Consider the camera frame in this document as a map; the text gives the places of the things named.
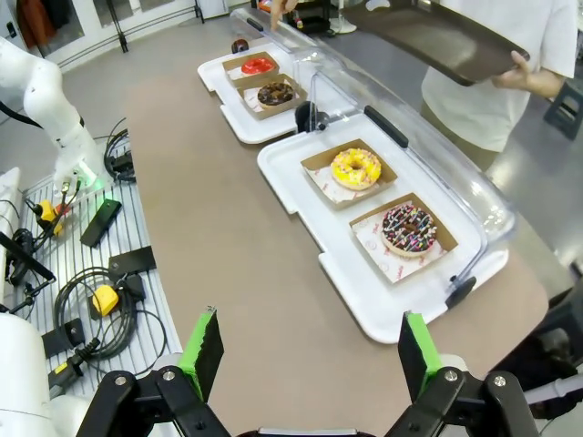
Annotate dark chocolate donut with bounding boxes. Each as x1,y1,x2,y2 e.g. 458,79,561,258
257,82,295,108

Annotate cardboard box of red donut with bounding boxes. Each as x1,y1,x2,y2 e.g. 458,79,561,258
221,50,281,83

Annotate black cable bundle with plug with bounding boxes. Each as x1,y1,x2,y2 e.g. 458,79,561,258
103,117,138,183

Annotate long black lid handle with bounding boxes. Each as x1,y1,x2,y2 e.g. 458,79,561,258
363,107,410,147

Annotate black step stool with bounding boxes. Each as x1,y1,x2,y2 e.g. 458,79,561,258
544,84,583,142

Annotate brown serving tray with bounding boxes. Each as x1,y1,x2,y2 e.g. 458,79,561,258
341,0,532,87

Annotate large white display tray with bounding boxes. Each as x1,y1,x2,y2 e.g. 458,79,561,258
257,113,510,345

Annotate black shelf cart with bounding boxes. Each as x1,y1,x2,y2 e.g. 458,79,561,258
281,0,347,36

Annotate cardboard box of sprinkled chocolate donut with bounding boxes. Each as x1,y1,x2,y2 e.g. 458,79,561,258
349,192,459,284

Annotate black stand pole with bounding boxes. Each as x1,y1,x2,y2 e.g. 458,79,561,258
0,231,58,281

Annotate small clear display lid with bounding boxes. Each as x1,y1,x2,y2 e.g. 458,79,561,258
230,7,356,119

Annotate large clear display lid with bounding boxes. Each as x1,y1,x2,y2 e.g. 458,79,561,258
309,63,518,292

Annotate cardboard box of dark donut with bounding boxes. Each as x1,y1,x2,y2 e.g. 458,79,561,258
237,73,309,122

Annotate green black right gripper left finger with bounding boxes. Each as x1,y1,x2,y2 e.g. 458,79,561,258
88,305,229,437

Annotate plain yellow emergency stop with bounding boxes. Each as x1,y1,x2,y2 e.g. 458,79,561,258
92,285,120,316

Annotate black lid hinge clip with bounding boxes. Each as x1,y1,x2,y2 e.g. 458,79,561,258
445,277,477,309

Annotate black flat mounting plate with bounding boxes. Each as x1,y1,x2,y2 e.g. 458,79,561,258
41,318,86,359
108,247,159,277

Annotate black floor frame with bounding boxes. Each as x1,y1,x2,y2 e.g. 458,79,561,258
67,0,133,54

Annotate chocolate donut with coloured sprinkles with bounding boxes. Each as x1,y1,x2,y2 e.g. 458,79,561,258
381,204,437,259

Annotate yellow sprinkled donut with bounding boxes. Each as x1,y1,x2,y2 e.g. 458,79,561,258
331,147,383,191

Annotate person's right hand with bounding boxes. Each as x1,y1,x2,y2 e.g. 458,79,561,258
271,0,300,32

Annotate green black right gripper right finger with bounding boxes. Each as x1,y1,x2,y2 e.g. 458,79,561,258
384,310,541,437

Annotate coiled black cable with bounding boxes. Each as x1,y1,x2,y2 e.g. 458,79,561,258
53,266,172,372

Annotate small black box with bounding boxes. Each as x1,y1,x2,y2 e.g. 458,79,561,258
122,272,147,300

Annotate person's left hand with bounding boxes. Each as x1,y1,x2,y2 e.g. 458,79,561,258
490,49,568,99

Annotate black round hinge knob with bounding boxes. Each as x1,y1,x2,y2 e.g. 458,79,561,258
294,102,332,133

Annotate yellow emergency stop red button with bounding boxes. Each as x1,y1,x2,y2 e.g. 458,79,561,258
36,198,72,236

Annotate cardboard box of yellow donut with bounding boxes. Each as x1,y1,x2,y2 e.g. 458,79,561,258
300,138,398,211

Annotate red glazed donut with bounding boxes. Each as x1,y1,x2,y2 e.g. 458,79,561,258
240,57,276,76

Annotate grey yellow black handle device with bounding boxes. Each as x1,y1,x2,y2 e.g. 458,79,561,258
47,339,101,388

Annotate grey hose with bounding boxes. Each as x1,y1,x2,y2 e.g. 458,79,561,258
523,373,583,404

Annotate long black box green light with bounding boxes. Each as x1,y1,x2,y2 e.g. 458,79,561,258
80,198,123,249

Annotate small white display tray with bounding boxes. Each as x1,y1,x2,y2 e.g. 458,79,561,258
197,44,356,146

